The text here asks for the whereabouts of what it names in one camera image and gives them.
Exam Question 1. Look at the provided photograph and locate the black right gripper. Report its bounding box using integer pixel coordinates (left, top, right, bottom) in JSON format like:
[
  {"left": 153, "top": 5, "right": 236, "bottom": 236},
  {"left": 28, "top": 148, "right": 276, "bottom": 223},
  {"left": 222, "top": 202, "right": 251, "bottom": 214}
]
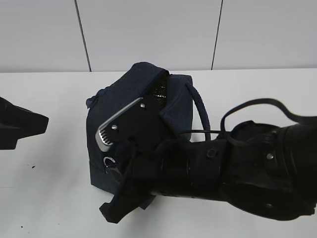
[{"left": 100, "top": 95, "right": 227, "bottom": 223}]

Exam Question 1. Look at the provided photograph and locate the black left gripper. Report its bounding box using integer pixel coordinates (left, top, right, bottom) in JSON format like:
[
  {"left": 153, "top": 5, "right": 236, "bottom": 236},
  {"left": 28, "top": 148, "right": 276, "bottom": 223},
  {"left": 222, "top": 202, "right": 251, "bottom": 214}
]
[{"left": 0, "top": 98, "right": 49, "bottom": 150}]

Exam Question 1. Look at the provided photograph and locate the dark blue insulated lunch bag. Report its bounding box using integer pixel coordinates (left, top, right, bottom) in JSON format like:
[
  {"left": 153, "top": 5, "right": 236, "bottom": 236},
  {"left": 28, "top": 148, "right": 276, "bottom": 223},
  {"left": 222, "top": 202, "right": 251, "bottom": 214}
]
[{"left": 85, "top": 62, "right": 211, "bottom": 204}]

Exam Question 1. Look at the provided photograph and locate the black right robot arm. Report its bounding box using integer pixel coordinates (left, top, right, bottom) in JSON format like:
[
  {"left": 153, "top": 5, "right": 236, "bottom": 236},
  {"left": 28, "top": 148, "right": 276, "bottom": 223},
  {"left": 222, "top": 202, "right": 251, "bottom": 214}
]
[{"left": 96, "top": 96, "right": 317, "bottom": 223}]

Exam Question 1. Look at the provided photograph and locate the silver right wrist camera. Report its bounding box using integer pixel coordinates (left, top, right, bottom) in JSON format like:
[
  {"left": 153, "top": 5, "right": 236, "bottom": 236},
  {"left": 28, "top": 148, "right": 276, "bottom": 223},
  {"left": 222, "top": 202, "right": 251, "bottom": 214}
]
[{"left": 95, "top": 97, "right": 147, "bottom": 152}]

